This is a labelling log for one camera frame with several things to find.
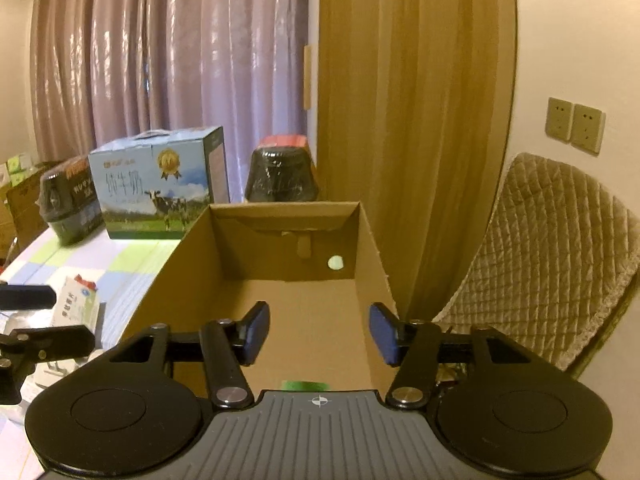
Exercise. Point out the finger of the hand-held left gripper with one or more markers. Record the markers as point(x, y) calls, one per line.
point(50, 342)
point(25, 297)

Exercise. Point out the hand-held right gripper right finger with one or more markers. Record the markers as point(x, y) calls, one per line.
point(383, 334)

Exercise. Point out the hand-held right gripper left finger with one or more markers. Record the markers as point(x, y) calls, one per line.
point(256, 334)

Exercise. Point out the cardboard box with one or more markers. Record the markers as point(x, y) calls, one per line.
point(290, 305)

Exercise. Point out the desktop with checked cloth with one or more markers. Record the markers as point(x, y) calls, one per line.
point(130, 256)

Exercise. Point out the white rectangular box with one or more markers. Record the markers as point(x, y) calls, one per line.
point(75, 305)

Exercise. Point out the small green packet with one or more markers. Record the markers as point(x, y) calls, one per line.
point(304, 385)

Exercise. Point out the brown cardboard boxes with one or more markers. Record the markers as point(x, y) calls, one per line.
point(22, 210)

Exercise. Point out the dark jar with red lid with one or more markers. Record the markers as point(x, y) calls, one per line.
point(282, 172)
point(70, 200)

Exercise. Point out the blue milk carton case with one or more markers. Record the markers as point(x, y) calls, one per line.
point(150, 185)

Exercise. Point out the quilted beige chair cushion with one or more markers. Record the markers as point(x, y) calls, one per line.
point(540, 250)

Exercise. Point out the tan curtain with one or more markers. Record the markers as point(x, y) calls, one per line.
point(415, 110)

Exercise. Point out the purple curtain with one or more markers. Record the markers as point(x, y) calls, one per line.
point(175, 50)

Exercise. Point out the beige wall socket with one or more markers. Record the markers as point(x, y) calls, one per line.
point(560, 119)
point(588, 128)

